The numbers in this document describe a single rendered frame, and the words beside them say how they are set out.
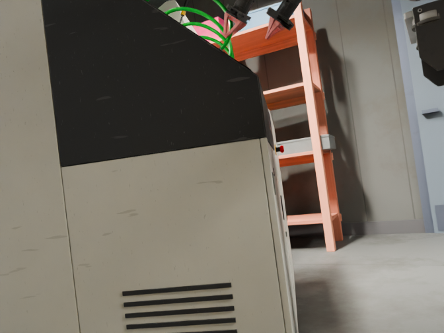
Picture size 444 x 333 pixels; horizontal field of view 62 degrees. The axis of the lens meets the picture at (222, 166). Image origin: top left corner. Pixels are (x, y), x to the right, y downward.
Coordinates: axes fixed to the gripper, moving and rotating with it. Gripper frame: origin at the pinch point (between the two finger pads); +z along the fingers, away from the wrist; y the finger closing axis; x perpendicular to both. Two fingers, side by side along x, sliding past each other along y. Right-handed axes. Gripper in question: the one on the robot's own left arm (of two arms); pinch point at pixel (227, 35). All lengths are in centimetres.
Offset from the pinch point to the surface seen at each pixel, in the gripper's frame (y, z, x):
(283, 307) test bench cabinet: 49, 44, 64
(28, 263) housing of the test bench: 61, 76, 1
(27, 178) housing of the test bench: 55, 57, -13
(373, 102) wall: -242, 3, 68
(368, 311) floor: -34, 74, 111
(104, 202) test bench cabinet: 52, 50, 10
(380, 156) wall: -232, 39, 101
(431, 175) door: -218, 28, 141
